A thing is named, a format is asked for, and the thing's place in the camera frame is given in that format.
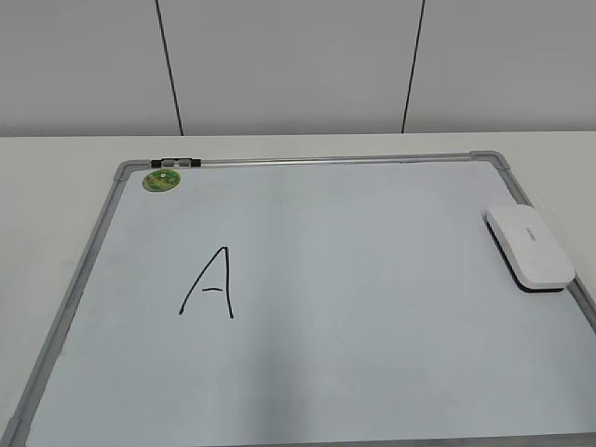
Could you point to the white board grey frame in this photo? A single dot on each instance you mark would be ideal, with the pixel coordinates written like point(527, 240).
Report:
point(310, 301)

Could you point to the black silver board clip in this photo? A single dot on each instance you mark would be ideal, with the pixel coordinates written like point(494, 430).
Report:
point(170, 163)

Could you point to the white board eraser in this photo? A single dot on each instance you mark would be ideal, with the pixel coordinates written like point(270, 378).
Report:
point(536, 258)

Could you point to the green round magnet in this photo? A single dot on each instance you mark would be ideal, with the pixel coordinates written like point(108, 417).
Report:
point(161, 180)

